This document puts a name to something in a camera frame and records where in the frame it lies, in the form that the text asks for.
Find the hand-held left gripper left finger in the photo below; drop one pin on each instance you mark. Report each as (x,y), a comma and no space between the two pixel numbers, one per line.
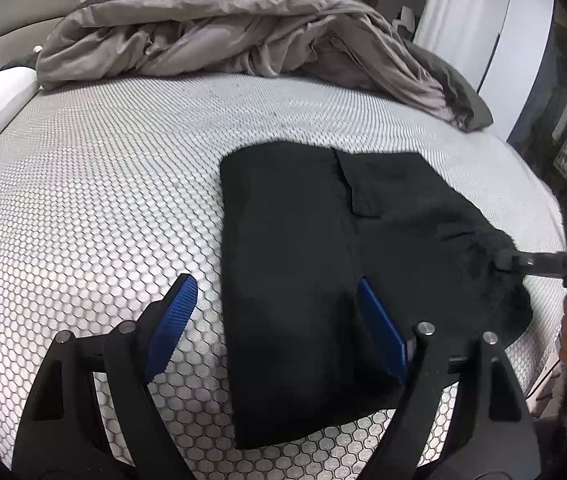
(173,320)

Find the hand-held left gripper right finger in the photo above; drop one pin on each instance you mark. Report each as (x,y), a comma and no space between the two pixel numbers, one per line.
(383,330)

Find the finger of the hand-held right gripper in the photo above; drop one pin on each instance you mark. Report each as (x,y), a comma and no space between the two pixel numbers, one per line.
(513,261)

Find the black pants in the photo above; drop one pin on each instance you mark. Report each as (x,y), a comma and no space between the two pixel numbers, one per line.
(288,240)

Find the honeycomb patterned mattress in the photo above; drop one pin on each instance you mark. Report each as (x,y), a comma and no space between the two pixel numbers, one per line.
(113,185)

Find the white wardrobe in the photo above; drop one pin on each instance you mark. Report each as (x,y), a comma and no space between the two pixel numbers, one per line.
(523,60)

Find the white curtain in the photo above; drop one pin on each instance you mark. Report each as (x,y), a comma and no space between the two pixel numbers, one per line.
(458,5)

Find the white chair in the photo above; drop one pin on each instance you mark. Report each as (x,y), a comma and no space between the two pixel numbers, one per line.
(406,17)

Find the grey duvet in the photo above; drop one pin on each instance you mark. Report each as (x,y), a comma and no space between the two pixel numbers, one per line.
(213,35)

